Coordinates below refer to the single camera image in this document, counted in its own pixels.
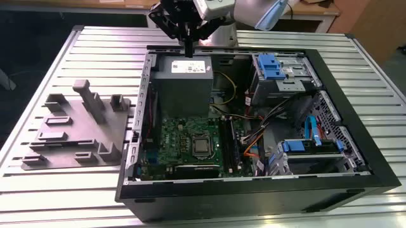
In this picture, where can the silver CPU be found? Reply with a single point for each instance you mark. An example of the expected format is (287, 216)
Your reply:
(202, 145)

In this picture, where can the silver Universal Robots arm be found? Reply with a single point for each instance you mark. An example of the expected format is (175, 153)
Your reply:
(222, 35)

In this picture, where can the black graphics card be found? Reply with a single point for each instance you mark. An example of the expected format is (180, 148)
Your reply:
(196, 171)

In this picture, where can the blue plastic drive carrier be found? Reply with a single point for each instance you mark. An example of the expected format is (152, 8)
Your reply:
(270, 71)

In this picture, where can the brown wooden cabinet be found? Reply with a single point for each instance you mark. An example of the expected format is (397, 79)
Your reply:
(374, 28)

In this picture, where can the black open PC case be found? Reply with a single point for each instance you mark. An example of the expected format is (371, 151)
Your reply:
(222, 197)

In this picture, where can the black CPU socket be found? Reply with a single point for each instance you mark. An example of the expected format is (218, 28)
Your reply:
(200, 155)

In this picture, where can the green motherboard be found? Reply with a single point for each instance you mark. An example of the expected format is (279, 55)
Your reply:
(174, 133)

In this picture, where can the silver metal drive cage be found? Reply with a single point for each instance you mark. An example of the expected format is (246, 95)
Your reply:
(284, 90)

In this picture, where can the disk drive in blue carrier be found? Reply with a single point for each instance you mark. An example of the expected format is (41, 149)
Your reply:
(317, 147)

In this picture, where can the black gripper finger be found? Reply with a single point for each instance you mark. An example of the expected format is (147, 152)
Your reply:
(162, 22)
(215, 27)

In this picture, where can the black RAM slot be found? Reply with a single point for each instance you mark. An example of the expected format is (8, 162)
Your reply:
(223, 142)

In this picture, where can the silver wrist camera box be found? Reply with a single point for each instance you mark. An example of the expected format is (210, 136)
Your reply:
(200, 8)

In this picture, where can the grey parts rack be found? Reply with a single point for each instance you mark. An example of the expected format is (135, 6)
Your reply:
(79, 133)

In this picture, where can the grey power supply unit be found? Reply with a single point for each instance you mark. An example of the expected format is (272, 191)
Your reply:
(183, 95)

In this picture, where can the grey chair base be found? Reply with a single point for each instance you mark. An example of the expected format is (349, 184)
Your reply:
(8, 82)

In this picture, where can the wooden desk with white frame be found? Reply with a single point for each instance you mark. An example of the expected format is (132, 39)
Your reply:
(63, 4)

